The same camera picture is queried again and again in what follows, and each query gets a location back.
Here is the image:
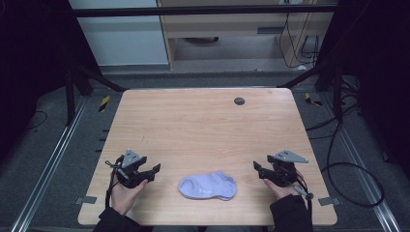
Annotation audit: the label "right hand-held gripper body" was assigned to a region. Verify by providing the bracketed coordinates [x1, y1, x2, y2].
[266, 148, 309, 189]

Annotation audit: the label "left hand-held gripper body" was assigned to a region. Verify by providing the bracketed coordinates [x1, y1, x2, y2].
[114, 148, 148, 189]

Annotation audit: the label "light purple sock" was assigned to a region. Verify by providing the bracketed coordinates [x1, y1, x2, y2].
[179, 188, 237, 202]
[178, 170, 238, 200]

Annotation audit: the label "person's right hand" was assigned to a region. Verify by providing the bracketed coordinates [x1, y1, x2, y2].
[262, 175, 306, 201]

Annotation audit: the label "person's left hand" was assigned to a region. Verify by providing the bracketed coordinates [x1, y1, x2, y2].
[109, 176, 150, 217]

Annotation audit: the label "grey tape piece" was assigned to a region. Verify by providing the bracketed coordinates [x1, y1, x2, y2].
[73, 195, 98, 206]
[317, 196, 342, 207]

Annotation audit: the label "yellow black tape strip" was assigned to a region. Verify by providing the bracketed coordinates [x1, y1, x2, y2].
[304, 92, 324, 107]
[98, 95, 111, 113]

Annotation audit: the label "black metal stand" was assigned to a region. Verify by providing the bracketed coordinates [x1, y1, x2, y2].
[278, 62, 345, 124]
[63, 62, 129, 128]

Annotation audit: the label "white cabinet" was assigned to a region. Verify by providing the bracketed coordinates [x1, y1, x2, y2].
[68, 0, 170, 68]

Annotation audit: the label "black curtain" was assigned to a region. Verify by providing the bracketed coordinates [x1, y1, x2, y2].
[316, 0, 410, 180]
[0, 0, 102, 162]

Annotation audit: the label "light wooden desk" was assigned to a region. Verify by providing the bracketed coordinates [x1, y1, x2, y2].
[156, 0, 340, 70]

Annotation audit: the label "left hand-held gripper cable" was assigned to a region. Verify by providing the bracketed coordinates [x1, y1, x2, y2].
[103, 155, 126, 211]

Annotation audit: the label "hand-held gripper cable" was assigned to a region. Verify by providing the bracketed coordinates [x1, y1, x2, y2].
[103, 155, 126, 211]
[292, 179, 315, 232]

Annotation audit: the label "right hand-held gripper cable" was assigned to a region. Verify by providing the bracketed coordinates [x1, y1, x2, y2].
[292, 179, 315, 232]

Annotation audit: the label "bundle of black floor cables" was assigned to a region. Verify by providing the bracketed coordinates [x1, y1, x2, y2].
[305, 74, 363, 141]

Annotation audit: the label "aluminium floor rail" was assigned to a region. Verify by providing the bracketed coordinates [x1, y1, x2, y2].
[321, 92, 402, 232]
[11, 96, 89, 232]

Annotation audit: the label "thin black floor cable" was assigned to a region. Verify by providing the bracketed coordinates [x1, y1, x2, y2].
[22, 109, 49, 131]

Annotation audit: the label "looped black floor cable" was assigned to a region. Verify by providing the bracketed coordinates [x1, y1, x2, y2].
[321, 161, 386, 209]

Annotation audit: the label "hanging black cables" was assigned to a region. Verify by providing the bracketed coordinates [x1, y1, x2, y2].
[278, 12, 321, 70]

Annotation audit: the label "black frame crossbar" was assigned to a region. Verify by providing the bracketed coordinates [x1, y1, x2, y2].
[69, 4, 340, 18]

